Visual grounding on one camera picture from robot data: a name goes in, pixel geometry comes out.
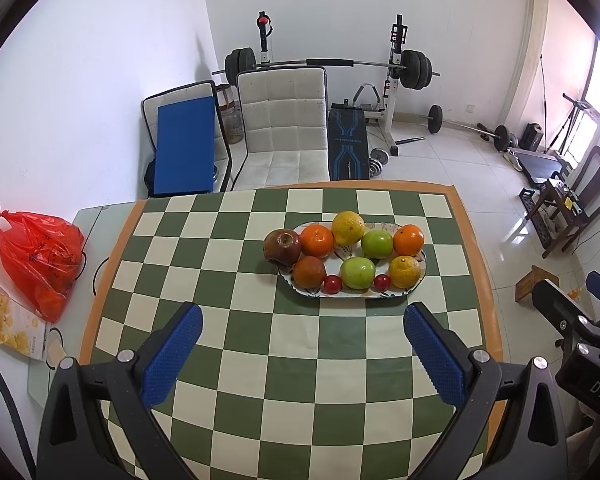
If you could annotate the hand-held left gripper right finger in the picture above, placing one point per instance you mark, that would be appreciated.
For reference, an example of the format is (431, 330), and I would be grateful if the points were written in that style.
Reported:
(435, 355)

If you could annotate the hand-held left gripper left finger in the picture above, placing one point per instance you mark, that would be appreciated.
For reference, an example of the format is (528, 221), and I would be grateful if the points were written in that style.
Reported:
(172, 355)

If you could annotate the yellow orange citrus fruit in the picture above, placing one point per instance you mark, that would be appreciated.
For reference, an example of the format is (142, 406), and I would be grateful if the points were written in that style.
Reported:
(405, 271)

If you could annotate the small red cherry tomato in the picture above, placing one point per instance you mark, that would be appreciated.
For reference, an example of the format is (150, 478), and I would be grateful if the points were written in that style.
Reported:
(381, 282)
(331, 284)

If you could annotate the green apple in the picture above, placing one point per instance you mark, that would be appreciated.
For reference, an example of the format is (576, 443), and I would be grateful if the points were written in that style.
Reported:
(377, 243)
(357, 272)

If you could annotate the orange tangerine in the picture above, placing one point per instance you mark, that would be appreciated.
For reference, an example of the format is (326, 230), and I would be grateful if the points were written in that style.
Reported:
(316, 240)
(408, 240)

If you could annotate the white floral oval plate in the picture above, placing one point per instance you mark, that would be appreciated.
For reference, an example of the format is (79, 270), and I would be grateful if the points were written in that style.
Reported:
(335, 261)

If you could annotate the reddish brown round fruit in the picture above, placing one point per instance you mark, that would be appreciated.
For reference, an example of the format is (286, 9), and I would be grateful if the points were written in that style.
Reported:
(309, 271)

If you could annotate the dark red pomegranate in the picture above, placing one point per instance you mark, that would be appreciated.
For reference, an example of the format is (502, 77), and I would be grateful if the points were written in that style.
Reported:
(281, 246)

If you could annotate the small wooden stool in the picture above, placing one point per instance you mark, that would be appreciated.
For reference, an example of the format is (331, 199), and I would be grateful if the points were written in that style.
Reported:
(535, 280)

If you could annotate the dark wooden chair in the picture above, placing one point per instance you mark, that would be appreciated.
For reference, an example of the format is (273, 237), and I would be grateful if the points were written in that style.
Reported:
(597, 185)

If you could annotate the green white checkered tablecloth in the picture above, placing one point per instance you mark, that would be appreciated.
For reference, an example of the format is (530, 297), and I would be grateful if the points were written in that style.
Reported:
(300, 350)

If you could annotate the red plastic bag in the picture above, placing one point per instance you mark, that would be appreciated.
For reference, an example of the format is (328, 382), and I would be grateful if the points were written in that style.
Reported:
(40, 260)

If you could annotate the black speaker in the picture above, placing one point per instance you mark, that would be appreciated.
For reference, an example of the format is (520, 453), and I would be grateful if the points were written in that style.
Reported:
(533, 136)

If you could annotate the bag of yellow snacks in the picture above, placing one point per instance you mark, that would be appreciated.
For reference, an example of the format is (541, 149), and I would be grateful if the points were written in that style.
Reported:
(5, 320)

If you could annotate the short barbell with black plates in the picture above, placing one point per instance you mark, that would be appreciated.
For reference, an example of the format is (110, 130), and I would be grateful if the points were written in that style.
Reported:
(502, 137)

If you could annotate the small dumbbell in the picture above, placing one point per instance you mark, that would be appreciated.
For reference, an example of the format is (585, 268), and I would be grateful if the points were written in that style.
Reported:
(379, 162)

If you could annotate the blue board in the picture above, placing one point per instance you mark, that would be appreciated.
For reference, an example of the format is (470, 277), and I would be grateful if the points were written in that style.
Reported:
(185, 145)

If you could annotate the black blue weight bench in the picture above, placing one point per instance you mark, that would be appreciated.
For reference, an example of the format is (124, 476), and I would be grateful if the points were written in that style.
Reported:
(349, 145)

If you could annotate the clear plastic jar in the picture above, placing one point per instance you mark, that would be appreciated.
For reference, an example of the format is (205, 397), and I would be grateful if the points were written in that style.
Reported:
(230, 120)

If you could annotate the black framed chair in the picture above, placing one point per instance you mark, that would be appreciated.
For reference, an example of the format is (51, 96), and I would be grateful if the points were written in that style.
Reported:
(150, 110)

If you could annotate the white padded chair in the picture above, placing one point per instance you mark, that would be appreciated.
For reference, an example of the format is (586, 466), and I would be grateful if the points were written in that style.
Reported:
(282, 125)

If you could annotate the white barbell rack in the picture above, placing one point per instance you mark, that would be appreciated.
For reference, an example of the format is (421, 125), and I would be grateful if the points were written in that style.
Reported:
(395, 90)

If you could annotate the long barbell with black plates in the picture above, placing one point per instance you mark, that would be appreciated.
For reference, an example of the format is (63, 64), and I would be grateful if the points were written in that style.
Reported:
(330, 63)

